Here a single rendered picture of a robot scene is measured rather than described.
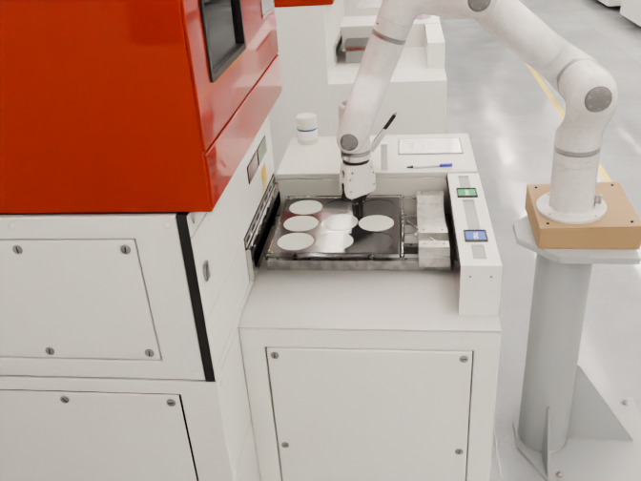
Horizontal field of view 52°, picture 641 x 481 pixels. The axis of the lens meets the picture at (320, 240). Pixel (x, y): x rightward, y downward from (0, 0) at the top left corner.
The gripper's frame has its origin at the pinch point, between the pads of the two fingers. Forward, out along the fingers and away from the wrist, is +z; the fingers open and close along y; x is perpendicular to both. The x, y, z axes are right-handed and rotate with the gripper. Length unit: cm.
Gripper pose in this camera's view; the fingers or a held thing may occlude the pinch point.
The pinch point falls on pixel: (358, 209)
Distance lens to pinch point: 192.0
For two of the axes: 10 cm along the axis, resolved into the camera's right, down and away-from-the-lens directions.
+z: 0.6, 8.8, 4.7
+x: -5.8, -3.5, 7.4
